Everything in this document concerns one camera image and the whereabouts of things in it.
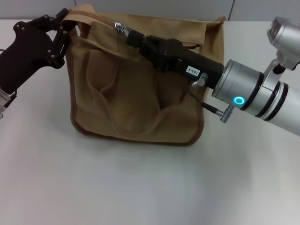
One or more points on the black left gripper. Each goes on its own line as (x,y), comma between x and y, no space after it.
(25,56)

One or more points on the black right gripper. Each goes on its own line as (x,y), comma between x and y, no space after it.
(187,63)

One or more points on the silver metal zipper pull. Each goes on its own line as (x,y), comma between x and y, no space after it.
(120,27)

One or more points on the khaki canvas food bag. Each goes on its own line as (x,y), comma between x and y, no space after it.
(140,112)

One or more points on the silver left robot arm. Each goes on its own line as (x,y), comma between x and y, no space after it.
(4,100)

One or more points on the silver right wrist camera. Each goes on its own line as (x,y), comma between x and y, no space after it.
(286,39)

